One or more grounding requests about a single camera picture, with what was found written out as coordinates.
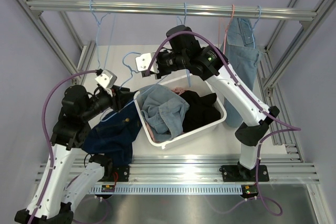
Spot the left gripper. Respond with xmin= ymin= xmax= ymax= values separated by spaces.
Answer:
xmin=81 ymin=84 xmax=134 ymax=122

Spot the blue hanger of dark denim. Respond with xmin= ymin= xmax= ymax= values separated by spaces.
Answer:
xmin=110 ymin=52 xmax=169 ymax=116

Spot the pink skirt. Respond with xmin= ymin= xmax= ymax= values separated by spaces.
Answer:
xmin=145 ymin=86 xmax=187 ymax=142

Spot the dark blue denim skirt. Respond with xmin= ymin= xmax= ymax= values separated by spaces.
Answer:
xmin=82 ymin=101 xmax=142 ymax=166

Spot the blue hanger of light denim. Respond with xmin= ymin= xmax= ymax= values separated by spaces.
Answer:
xmin=176 ymin=2 xmax=191 ymax=87

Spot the light blue denim skirt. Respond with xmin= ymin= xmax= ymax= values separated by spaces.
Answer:
xmin=138 ymin=83 xmax=190 ymax=142

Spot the black skirt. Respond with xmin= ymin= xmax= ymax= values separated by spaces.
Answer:
xmin=180 ymin=90 xmax=221 ymax=133

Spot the pink wire hanger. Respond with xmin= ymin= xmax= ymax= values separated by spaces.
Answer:
xmin=218 ymin=4 xmax=235 ymax=53

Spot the light blue wire hanger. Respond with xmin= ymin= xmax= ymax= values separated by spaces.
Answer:
xmin=89 ymin=0 xmax=116 ymax=69

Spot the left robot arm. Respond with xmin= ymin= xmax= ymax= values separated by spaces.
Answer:
xmin=14 ymin=85 xmax=134 ymax=223

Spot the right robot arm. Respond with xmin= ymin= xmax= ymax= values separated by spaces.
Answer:
xmin=135 ymin=25 xmax=280 ymax=180

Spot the blue hanger far right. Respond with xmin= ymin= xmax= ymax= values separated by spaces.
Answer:
xmin=238 ymin=5 xmax=263 ymax=67

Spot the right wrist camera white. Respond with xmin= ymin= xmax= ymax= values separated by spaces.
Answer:
xmin=135 ymin=52 xmax=159 ymax=73

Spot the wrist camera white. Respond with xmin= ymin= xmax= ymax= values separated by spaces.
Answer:
xmin=135 ymin=52 xmax=159 ymax=73
xmin=95 ymin=69 xmax=118 ymax=95

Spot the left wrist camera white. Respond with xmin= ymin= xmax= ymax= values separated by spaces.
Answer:
xmin=95 ymin=69 xmax=118 ymax=95

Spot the left aluminium frame post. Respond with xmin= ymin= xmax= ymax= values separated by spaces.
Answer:
xmin=15 ymin=0 xmax=97 ymax=74

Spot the aluminium frame post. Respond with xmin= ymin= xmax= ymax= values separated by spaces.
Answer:
xmin=15 ymin=0 xmax=97 ymax=74
xmin=264 ymin=0 xmax=336 ymax=91

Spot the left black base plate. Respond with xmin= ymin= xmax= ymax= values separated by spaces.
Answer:
xmin=100 ymin=165 xmax=130 ymax=183

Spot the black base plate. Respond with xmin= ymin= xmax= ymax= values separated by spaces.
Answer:
xmin=219 ymin=164 xmax=269 ymax=182
xmin=100 ymin=165 xmax=130 ymax=183

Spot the slotted cable duct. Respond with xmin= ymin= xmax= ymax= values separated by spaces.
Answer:
xmin=88 ymin=184 xmax=243 ymax=195

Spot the right aluminium frame post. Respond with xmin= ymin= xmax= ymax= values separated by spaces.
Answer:
xmin=264 ymin=0 xmax=336 ymax=91

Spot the aluminium hanging rail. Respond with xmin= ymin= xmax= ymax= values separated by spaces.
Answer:
xmin=26 ymin=0 xmax=316 ymax=22

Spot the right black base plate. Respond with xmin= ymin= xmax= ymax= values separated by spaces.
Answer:
xmin=219 ymin=164 xmax=269 ymax=182

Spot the front aluminium rail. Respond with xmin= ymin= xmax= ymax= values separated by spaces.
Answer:
xmin=35 ymin=154 xmax=321 ymax=184

